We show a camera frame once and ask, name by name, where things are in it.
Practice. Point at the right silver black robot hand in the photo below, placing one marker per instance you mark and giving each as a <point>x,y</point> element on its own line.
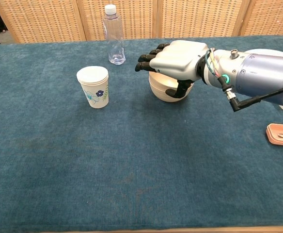
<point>177,58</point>

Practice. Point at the beige bowl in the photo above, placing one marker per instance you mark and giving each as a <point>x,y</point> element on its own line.
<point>161,95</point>
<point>165,81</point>

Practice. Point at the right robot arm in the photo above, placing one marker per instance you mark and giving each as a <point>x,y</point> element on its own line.
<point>265,72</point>

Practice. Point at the white floral paper cup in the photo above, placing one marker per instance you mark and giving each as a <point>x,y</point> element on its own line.
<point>95,97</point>

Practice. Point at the white round plate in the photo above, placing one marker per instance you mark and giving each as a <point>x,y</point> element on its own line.
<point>272,51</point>

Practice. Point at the clear plastic water bottle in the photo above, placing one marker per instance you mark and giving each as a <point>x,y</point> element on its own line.
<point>116,36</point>

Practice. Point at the blue table cloth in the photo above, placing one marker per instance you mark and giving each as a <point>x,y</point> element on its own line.
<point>107,157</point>

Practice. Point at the pink cutlery tray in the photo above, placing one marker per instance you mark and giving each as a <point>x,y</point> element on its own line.
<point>273,136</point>

